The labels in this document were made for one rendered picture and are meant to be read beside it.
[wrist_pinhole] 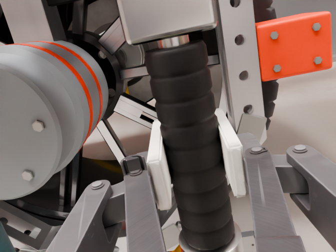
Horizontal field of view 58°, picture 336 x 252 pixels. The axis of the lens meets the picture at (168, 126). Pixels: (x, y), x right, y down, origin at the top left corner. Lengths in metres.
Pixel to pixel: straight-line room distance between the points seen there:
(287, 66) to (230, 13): 0.10
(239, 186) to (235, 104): 0.25
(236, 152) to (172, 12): 0.08
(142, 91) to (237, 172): 0.79
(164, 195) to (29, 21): 0.31
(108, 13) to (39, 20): 0.52
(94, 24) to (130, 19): 0.77
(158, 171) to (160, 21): 0.08
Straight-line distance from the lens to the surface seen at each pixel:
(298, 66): 0.42
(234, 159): 0.16
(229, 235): 0.21
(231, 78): 0.40
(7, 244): 0.45
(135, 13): 0.16
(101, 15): 0.93
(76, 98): 0.31
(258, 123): 0.42
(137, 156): 0.15
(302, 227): 1.46
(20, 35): 0.43
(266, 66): 0.40
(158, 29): 0.16
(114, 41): 0.50
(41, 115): 0.27
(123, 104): 0.51
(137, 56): 0.88
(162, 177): 0.16
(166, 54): 0.16
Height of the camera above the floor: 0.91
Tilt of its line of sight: 18 degrees down
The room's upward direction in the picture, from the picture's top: 12 degrees counter-clockwise
